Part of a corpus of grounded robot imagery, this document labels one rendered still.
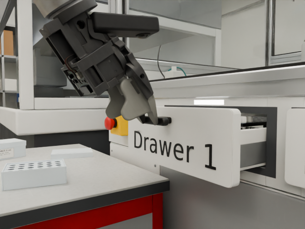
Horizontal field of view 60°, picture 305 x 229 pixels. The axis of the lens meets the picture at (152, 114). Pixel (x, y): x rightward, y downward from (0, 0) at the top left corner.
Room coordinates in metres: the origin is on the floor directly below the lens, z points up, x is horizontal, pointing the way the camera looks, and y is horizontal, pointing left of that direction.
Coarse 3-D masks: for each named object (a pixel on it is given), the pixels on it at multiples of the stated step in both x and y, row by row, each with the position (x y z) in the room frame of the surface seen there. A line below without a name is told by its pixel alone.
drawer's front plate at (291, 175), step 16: (288, 112) 0.38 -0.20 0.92; (304, 112) 0.36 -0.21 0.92; (288, 128) 0.38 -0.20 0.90; (304, 128) 0.36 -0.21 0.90; (288, 144) 0.38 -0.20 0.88; (304, 144) 0.36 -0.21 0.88; (288, 160) 0.38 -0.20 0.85; (304, 160) 0.36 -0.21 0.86; (288, 176) 0.38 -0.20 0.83; (304, 176) 0.36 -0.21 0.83
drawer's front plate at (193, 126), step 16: (160, 112) 0.49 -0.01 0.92; (176, 112) 0.45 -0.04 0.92; (192, 112) 0.42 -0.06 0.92; (208, 112) 0.39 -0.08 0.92; (224, 112) 0.37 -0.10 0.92; (240, 112) 0.36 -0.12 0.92; (128, 128) 0.59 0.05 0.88; (144, 128) 0.54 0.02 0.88; (160, 128) 0.49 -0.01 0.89; (176, 128) 0.45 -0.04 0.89; (192, 128) 0.42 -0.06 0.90; (208, 128) 0.39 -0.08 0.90; (224, 128) 0.37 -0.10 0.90; (240, 128) 0.36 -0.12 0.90; (128, 144) 0.59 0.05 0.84; (192, 144) 0.42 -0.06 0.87; (224, 144) 0.37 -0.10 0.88; (240, 144) 0.36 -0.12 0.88; (160, 160) 0.49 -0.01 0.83; (176, 160) 0.45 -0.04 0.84; (192, 160) 0.42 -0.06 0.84; (208, 160) 0.39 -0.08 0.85; (224, 160) 0.37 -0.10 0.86; (208, 176) 0.39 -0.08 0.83; (224, 176) 0.37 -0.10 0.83
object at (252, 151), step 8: (256, 128) 0.43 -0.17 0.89; (264, 128) 0.43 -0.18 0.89; (248, 136) 0.41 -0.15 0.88; (256, 136) 0.42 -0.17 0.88; (264, 136) 0.43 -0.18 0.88; (248, 144) 0.40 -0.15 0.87; (256, 144) 0.41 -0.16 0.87; (264, 144) 0.42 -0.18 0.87; (240, 152) 0.39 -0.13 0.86; (248, 152) 0.40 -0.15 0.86; (256, 152) 0.41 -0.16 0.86; (264, 152) 0.43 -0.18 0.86; (240, 160) 0.39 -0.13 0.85; (248, 160) 0.40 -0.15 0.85; (256, 160) 0.41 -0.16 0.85; (264, 160) 0.43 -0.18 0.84; (240, 168) 0.39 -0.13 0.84; (248, 168) 0.41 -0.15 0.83
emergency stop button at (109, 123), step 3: (105, 120) 0.77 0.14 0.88; (108, 120) 0.75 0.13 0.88; (111, 120) 0.75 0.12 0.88; (105, 123) 0.77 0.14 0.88; (108, 123) 0.75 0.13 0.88; (111, 123) 0.75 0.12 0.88; (114, 123) 0.77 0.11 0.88; (105, 126) 0.77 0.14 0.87; (108, 126) 0.75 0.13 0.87; (111, 126) 0.75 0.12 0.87; (108, 129) 0.76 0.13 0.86
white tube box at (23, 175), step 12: (12, 168) 0.56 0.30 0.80; (24, 168) 0.56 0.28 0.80; (36, 168) 0.56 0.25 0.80; (48, 168) 0.55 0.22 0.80; (60, 168) 0.56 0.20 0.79; (12, 180) 0.53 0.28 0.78; (24, 180) 0.53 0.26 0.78; (36, 180) 0.54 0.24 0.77; (48, 180) 0.55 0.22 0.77; (60, 180) 0.56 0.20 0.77
